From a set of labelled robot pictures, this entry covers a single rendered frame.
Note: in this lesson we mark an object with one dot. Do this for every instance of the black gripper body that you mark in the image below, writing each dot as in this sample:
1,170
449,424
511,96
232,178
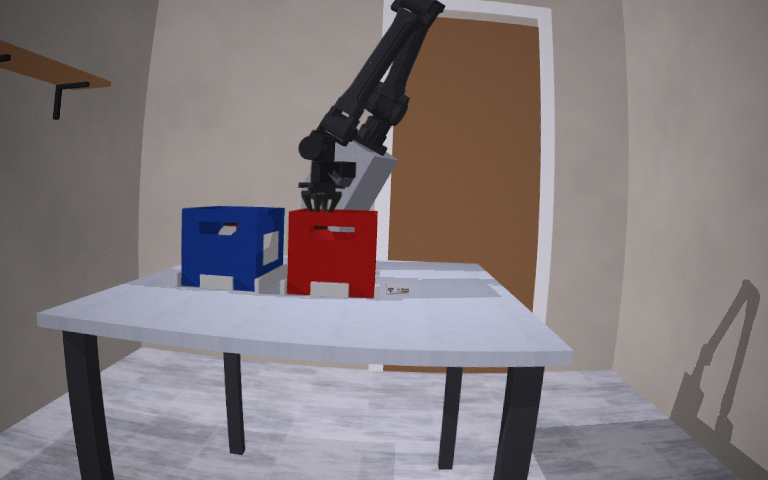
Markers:
328,188

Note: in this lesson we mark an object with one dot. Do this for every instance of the red bottle with pink label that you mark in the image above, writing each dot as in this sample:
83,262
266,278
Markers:
321,232

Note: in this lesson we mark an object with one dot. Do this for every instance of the blue plastic crate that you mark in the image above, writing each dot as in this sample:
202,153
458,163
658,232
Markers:
257,250

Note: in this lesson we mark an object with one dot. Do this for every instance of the white bottle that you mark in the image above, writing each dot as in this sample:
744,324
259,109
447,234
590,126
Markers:
228,229

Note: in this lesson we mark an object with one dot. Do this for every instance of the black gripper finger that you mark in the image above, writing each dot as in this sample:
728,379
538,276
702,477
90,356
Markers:
317,201
335,199

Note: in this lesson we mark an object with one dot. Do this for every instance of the red plastic crate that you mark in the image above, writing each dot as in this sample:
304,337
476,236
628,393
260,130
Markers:
350,258

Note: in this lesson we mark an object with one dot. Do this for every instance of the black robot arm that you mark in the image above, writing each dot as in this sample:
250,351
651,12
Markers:
320,144

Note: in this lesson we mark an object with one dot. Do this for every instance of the white paper strip with printed marks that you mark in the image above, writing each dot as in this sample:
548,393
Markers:
397,289

